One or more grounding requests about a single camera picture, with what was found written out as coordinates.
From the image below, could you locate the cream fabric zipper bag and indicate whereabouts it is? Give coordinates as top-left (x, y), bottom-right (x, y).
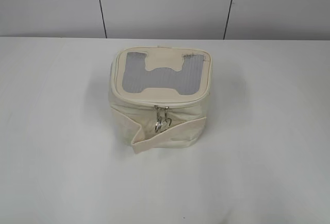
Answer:
top-left (109, 46), bottom-right (212, 153)

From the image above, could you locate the metal zipper pull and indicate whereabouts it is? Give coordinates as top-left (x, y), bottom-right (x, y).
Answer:
top-left (154, 106), bottom-right (162, 133)
top-left (164, 107), bottom-right (172, 129)

